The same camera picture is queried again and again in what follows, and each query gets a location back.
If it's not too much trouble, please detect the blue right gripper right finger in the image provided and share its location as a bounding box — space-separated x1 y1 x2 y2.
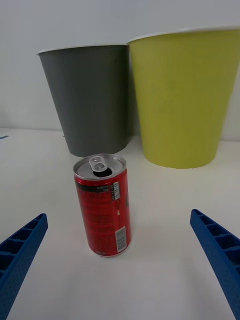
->
189 209 240 320

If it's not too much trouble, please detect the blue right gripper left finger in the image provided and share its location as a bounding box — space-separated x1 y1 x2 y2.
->
0 212 49 320

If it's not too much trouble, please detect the red drink can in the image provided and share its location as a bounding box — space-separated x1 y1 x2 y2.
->
72 153 132 258

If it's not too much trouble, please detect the grey plastic waste bin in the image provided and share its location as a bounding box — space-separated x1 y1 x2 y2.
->
36 44 137 158

